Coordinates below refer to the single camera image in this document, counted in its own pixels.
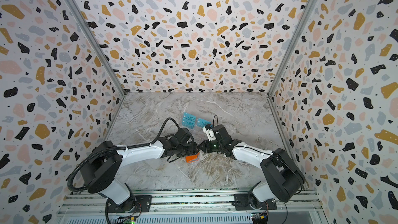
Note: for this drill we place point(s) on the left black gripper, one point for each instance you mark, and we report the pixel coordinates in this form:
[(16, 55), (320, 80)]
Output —
[(195, 149)]

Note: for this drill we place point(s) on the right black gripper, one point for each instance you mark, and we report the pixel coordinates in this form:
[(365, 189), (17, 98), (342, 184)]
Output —
[(204, 146)]

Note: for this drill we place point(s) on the orange card holder wallet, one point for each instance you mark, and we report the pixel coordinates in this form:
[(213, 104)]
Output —
[(192, 158)]

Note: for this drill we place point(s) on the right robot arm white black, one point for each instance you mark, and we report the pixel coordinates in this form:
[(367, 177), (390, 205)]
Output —
[(283, 179)]

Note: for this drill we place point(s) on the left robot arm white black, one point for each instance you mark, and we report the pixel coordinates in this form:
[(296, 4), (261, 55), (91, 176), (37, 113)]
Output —
[(101, 167)]

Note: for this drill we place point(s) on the teal card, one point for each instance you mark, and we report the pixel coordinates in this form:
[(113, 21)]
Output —
[(189, 117), (188, 123), (202, 122)]

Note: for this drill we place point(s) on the teal card back left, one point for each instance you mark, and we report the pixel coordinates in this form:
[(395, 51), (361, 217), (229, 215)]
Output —
[(189, 117)]

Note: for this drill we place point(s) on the teal card back right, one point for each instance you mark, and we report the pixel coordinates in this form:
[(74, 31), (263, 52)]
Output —
[(202, 122)]

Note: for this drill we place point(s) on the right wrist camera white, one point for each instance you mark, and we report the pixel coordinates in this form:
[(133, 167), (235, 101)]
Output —
[(209, 132)]

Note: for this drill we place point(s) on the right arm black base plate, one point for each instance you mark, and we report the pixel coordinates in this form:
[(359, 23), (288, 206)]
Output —
[(247, 202)]

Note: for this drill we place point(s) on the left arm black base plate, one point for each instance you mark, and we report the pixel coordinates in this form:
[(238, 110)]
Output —
[(134, 204)]

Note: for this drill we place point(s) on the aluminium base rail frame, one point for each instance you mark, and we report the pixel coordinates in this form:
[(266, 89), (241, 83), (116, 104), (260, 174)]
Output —
[(195, 206)]

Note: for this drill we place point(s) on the right aluminium corner post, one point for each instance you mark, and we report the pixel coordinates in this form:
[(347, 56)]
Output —
[(294, 40)]

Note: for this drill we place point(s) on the aluminium corner post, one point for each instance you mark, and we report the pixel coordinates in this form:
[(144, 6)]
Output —
[(294, 40), (94, 44)]

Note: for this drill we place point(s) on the left aluminium corner post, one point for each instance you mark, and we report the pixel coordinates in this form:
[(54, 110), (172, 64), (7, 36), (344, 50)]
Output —
[(94, 44)]

